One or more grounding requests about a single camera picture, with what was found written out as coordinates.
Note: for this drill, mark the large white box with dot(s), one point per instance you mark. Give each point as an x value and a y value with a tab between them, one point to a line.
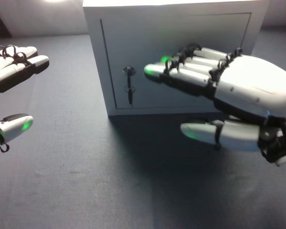
95	47

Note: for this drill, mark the hanging black key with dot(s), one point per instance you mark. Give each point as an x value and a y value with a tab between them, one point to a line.
130	97

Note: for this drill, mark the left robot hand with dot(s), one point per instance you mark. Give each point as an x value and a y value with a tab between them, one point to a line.
4	68

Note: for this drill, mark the black key in lock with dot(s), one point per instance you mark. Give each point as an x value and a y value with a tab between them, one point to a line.
128	80

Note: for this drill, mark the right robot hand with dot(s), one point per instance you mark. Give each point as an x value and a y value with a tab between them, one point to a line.
248	81

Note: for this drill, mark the white cabinet door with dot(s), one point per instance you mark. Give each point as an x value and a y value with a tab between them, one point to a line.
157	35

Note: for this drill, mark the grey table cloth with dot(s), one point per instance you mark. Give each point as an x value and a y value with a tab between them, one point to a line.
85	179

